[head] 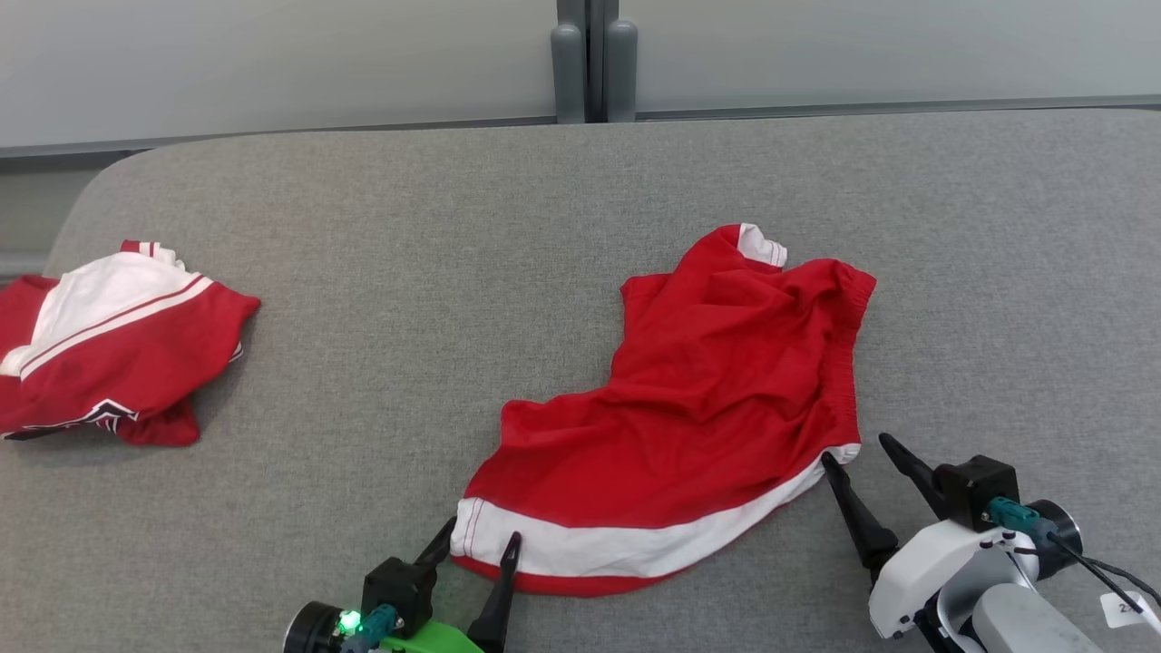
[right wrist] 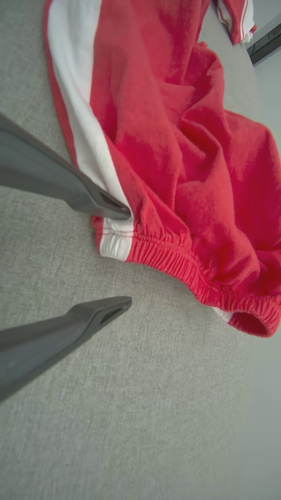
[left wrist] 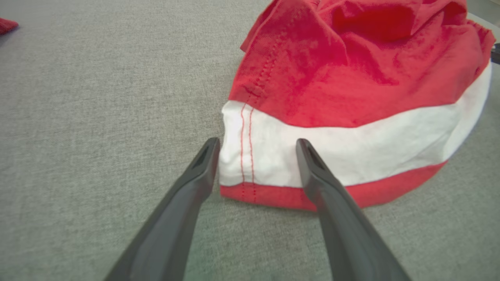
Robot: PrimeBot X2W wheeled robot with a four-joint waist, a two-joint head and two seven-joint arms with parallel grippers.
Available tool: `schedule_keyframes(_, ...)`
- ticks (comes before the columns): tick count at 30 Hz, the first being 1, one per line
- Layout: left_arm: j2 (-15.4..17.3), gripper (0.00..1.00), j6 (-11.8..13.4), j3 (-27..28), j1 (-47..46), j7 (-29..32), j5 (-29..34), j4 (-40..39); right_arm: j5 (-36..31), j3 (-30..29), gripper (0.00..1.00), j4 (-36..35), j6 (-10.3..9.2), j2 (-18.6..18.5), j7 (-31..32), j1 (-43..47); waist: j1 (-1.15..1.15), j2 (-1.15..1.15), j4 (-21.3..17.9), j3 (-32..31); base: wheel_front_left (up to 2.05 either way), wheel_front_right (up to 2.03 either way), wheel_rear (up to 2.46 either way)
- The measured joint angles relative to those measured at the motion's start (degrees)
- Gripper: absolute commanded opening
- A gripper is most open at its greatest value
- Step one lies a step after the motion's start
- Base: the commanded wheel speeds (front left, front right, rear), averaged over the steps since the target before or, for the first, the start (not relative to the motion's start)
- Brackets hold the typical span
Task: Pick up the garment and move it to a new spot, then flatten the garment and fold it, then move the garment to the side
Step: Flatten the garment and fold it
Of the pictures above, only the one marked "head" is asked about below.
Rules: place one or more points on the red Bulls basketball jersey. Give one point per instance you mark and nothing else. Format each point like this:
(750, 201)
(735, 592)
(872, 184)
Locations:
(118, 363)

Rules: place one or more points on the red shorts with white band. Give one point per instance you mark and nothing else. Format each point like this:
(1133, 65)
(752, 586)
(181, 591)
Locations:
(707, 408)

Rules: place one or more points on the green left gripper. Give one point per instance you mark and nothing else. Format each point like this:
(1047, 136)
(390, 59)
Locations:
(435, 639)

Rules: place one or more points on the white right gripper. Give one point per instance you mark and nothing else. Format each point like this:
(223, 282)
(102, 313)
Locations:
(925, 567)

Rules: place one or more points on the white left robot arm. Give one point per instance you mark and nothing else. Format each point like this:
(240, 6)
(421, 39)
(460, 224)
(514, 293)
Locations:
(313, 630)

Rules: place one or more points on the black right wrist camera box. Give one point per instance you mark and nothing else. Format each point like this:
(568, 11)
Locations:
(975, 490)

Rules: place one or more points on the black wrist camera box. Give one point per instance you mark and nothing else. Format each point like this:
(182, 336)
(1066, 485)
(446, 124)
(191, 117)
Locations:
(975, 490)
(399, 589)

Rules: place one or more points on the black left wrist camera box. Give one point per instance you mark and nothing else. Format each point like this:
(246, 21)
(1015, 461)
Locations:
(399, 589)

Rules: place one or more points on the grey partition post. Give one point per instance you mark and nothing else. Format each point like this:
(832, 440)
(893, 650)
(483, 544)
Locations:
(621, 73)
(568, 73)

